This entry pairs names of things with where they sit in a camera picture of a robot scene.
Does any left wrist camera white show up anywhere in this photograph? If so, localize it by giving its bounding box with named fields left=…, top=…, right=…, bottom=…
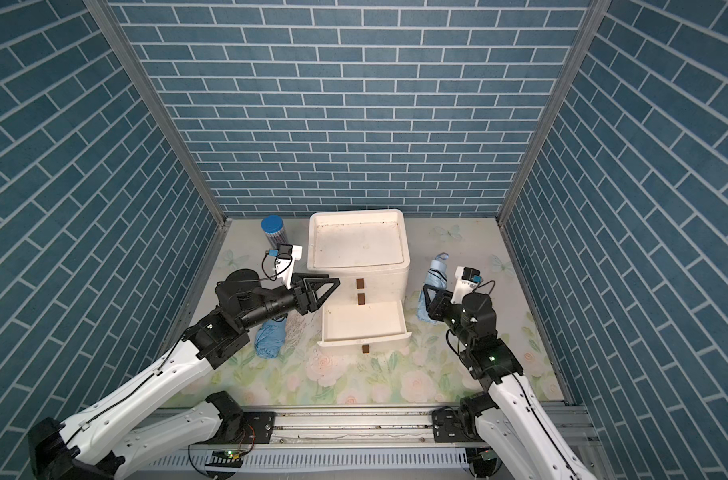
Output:
left=264, top=244, right=303, bottom=288

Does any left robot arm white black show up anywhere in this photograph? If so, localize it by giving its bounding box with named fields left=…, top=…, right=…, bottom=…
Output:
left=28, top=269, right=340, bottom=479

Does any pencil tube blue lid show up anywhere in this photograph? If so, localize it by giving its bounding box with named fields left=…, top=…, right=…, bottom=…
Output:
left=261, top=215, right=290, bottom=250

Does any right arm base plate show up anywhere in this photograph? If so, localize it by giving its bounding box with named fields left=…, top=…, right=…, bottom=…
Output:
left=431, top=406, right=511, bottom=446

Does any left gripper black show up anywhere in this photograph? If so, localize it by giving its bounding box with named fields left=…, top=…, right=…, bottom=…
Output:
left=236, top=272, right=338, bottom=332

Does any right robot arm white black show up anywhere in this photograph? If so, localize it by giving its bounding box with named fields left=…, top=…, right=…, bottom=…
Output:
left=423, top=284, right=595, bottom=479

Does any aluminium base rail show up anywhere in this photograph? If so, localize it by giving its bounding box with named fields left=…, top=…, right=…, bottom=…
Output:
left=127, top=405, right=610, bottom=479

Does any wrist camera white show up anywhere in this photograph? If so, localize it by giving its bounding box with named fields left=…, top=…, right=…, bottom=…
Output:
left=264, top=244, right=303, bottom=288
left=451, top=266, right=482, bottom=304

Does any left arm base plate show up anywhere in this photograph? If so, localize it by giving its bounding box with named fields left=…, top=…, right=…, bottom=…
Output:
left=201, top=410, right=276, bottom=447

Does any white plastic drawer cabinet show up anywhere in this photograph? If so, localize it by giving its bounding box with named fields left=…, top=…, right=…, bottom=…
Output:
left=307, top=209, right=411, bottom=304

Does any floral table mat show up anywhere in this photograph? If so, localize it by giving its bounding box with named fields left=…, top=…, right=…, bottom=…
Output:
left=158, top=287, right=545, bottom=409

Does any white drawer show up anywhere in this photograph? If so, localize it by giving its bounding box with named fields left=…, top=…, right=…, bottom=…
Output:
left=318, top=301, right=412, bottom=355

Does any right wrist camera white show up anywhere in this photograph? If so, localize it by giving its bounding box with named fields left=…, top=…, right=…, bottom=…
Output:
left=451, top=266, right=482, bottom=304

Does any blue umbrella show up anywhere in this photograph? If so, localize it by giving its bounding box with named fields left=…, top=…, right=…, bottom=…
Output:
left=255, top=317, right=287, bottom=359
left=417, top=252, right=449, bottom=324

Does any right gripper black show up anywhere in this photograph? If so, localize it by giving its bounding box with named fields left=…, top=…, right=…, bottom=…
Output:
left=424, top=283, right=473, bottom=351

